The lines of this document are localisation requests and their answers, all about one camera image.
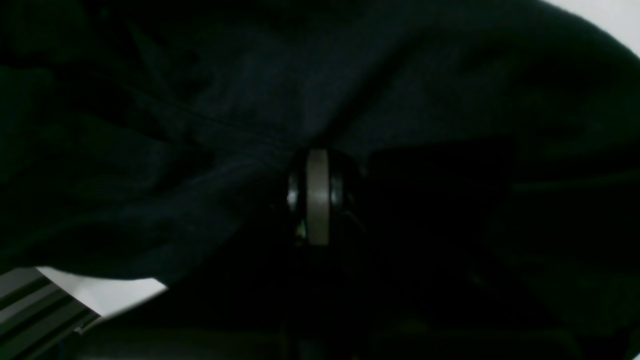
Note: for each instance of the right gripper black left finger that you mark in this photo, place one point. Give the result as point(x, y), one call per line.
point(238, 305)

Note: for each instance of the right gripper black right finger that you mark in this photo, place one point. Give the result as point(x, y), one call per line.
point(409, 230)

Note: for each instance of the aluminium table frame rail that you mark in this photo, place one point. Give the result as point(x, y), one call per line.
point(36, 314)

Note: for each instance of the black t-shirt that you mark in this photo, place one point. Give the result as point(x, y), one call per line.
point(139, 136)

